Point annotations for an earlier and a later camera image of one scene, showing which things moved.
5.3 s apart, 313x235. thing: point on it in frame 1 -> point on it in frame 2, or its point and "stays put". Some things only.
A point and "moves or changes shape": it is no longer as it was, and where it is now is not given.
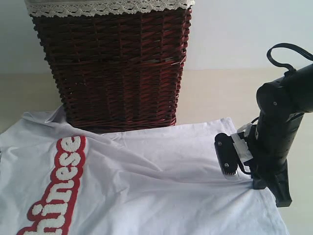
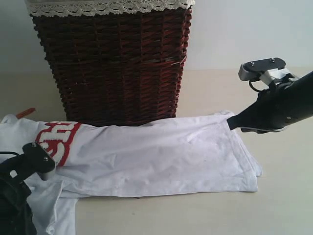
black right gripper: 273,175 -> 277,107
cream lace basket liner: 41,8 stays put
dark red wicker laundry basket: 118,72 stays put
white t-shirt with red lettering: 56,179 moves or changes shape
